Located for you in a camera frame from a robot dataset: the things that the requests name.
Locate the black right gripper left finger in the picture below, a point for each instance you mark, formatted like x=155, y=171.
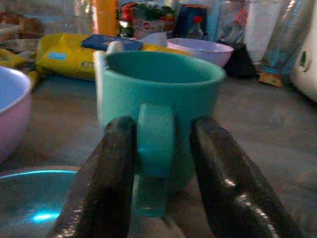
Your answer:
x=106, y=173

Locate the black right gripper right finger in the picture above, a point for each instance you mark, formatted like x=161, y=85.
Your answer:
x=223, y=173

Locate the teal ceramic mug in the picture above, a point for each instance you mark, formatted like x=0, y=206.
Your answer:
x=158, y=86

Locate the glass plate with white rim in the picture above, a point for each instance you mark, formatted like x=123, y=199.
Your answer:
x=29, y=193

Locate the small orange packet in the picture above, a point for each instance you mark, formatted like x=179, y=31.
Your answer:
x=270, y=79

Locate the pink plastic bowl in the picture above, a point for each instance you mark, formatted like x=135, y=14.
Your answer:
x=210, y=53
x=12, y=119

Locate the small black pouch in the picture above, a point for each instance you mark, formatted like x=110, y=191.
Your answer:
x=240, y=64

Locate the yellow kitchen wipes pack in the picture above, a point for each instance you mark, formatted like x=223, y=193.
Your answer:
x=64, y=64

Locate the white kitchen cooking appliance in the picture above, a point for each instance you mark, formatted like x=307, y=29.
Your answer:
x=307, y=81

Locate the clear drinking glass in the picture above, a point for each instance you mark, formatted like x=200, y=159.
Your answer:
x=284, y=49

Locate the white paper tissue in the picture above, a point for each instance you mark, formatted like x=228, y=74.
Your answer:
x=156, y=38

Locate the small bottle with red cap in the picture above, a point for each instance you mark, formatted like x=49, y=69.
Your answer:
x=196, y=31

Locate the white plastic tube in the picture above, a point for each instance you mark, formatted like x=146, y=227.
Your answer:
x=260, y=29

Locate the yellow banana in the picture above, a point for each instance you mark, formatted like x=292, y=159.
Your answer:
x=10, y=58

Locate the clear plastic bag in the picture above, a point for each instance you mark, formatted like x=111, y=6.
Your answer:
x=232, y=22

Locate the floral printed box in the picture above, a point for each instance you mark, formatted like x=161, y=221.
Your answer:
x=151, y=24

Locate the dark blue package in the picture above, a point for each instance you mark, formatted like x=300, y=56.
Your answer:
x=184, y=22

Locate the orange squeeze bottle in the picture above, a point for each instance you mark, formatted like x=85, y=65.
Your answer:
x=106, y=17

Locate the brown bread rolls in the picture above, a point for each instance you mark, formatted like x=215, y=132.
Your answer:
x=29, y=26

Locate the large clear glass jar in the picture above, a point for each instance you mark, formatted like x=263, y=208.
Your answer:
x=62, y=12

